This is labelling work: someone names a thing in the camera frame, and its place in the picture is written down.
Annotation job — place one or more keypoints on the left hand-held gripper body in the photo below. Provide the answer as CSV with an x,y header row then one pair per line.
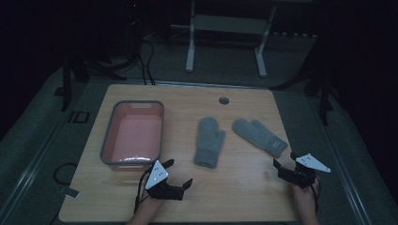
x,y
156,175

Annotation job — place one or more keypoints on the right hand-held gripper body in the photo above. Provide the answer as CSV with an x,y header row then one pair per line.
x,y
302,175

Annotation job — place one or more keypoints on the grey mitten with cuff label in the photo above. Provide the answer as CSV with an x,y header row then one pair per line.
x,y
259,136

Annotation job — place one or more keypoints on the pink basin with grey rim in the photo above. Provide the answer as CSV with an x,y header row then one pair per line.
x,y
135,137

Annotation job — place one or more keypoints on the plain grey mitten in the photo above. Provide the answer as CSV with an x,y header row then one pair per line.
x,y
208,142

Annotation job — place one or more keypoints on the person's right hand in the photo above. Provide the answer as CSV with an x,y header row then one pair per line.
x,y
305,196

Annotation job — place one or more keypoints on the person's left hand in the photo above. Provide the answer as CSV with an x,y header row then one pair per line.
x,y
149,202

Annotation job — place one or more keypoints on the black metal stand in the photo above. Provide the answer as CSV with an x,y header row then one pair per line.
x,y
65,84
324,93

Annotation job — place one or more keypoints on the grey tape piece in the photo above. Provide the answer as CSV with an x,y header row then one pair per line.
x,y
69,192

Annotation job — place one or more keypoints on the white metal desk frame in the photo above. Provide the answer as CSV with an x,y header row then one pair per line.
x,y
230,24

